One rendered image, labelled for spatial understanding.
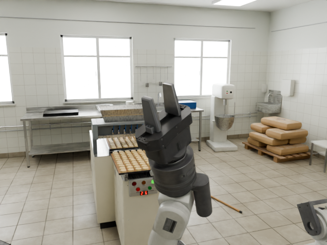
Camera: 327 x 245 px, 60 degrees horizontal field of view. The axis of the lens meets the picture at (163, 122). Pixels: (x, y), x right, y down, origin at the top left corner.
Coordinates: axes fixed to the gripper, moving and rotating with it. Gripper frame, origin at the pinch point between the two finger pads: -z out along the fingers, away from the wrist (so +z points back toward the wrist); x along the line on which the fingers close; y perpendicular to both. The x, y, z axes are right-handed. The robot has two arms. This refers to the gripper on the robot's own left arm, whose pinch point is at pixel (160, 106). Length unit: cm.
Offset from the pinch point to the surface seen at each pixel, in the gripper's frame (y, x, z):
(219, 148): -230, 359, 359
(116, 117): -189, 113, 124
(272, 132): -139, 401, 315
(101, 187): -185, 67, 184
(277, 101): -186, 544, 333
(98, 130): -200, 93, 131
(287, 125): -119, 422, 304
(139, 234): -111, 50, 185
